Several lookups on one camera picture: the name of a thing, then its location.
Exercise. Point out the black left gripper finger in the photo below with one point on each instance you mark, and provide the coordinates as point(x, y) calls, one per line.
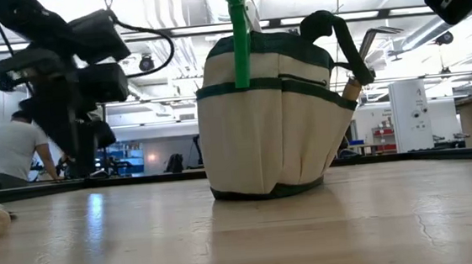
point(87, 148)
point(60, 120)

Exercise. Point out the green spray bottle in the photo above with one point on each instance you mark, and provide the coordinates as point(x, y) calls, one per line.
point(239, 43)

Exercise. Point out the beige green-trimmed gardening bag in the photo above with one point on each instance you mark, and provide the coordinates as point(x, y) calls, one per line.
point(262, 138)

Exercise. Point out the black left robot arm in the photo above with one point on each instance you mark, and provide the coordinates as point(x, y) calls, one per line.
point(28, 17)

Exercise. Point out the person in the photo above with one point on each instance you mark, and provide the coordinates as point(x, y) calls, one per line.
point(10, 154)

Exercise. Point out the black backpack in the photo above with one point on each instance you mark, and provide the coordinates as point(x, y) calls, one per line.
point(174, 163)

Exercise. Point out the white pillar with cameras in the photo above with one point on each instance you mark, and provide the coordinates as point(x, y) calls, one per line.
point(410, 118)

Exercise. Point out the black hanging ceiling camera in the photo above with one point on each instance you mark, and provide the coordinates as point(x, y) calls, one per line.
point(444, 38)
point(146, 63)

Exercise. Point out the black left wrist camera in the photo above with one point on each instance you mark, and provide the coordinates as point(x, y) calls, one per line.
point(99, 35)

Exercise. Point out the black aluminium table frame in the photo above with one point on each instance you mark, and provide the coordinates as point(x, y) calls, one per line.
point(390, 158)

